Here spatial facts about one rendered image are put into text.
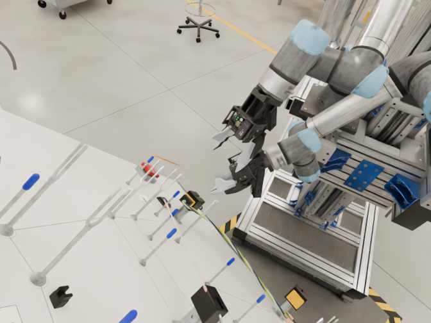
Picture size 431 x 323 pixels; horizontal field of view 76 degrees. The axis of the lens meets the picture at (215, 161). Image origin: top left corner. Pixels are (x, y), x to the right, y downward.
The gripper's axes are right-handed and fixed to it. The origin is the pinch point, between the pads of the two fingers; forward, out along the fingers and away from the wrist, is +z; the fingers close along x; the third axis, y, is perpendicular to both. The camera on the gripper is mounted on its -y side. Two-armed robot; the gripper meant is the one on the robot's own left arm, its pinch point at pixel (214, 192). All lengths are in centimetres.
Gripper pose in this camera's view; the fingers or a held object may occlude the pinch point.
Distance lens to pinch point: 90.0
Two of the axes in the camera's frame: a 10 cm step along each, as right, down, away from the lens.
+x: 0.7, 4.9, -8.7
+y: -4.7, -7.5, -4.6
